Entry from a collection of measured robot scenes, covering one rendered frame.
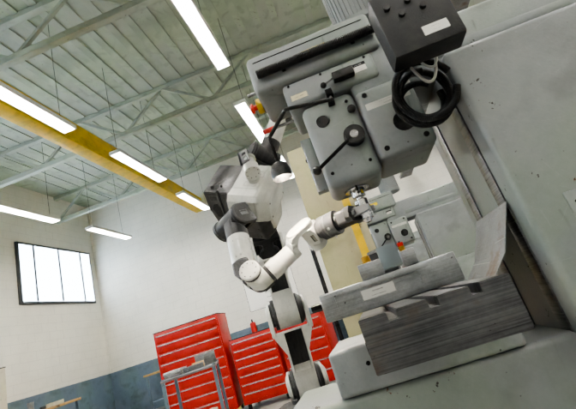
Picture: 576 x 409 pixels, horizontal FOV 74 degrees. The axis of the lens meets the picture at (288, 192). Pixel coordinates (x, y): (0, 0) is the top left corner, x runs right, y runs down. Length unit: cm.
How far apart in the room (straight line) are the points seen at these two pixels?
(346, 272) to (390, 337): 243
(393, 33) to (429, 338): 82
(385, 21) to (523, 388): 102
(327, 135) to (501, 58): 56
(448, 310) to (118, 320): 1207
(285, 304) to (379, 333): 127
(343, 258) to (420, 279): 206
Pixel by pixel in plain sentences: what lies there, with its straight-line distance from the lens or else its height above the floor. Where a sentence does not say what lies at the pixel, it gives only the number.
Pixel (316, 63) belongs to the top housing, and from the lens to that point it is 143.
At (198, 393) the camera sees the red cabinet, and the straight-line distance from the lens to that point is 653.
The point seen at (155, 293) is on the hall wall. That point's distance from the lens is 1192.
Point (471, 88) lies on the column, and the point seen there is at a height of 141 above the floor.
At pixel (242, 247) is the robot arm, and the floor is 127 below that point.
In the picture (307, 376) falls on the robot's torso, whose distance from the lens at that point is 197.
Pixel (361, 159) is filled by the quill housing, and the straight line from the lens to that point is 129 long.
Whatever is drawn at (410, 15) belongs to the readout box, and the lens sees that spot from 121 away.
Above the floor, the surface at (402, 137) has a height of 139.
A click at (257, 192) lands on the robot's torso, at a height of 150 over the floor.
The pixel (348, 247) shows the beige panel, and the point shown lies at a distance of 306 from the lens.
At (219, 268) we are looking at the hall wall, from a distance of 1112.
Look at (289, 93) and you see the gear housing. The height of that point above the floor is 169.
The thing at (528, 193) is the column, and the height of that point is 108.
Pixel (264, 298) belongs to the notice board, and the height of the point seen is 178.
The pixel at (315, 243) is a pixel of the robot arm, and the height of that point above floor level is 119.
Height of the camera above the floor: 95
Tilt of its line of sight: 18 degrees up
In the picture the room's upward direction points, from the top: 18 degrees counter-clockwise
